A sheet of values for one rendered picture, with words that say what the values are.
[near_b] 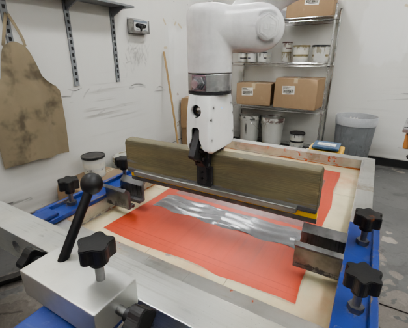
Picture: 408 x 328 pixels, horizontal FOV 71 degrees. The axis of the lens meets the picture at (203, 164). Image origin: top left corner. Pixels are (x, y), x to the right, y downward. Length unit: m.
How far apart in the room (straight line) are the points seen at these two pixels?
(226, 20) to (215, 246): 0.40
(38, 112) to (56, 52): 0.52
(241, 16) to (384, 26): 3.69
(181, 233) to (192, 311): 0.29
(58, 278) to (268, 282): 0.32
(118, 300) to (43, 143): 2.31
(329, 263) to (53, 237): 0.43
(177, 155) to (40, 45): 2.19
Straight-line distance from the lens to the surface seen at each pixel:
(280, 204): 0.49
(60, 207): 0.69
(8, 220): 0.60
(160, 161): 0.60
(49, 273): 0.38
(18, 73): 2.51
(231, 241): 0.60
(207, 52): 0.48
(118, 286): 0.34
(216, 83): 0.48
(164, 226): 0.65
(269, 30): 0.50
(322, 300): 0.52
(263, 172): 0.49
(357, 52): 4.13
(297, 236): 0.63
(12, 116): 2.46
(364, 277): 0.41
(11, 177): 2.60
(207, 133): 0.48
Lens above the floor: 1.30
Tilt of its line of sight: 20 degrees down
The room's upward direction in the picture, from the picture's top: straight up
